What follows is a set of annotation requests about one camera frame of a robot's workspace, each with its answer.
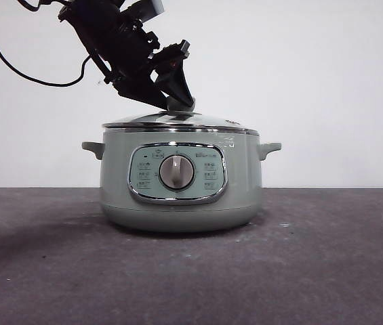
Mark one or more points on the glass lid with green knob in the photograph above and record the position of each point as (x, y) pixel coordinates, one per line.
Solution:
(191, 120)

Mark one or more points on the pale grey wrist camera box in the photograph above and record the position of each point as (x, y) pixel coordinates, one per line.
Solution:
(147, 7)

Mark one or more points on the pale green electric cooking pot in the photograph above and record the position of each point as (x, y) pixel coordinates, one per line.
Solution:
(116, 193)

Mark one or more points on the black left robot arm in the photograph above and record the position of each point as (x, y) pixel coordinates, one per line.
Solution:
(113, 37)

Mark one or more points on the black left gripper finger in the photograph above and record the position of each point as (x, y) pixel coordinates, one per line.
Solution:
(140, 91)
(176, 84)

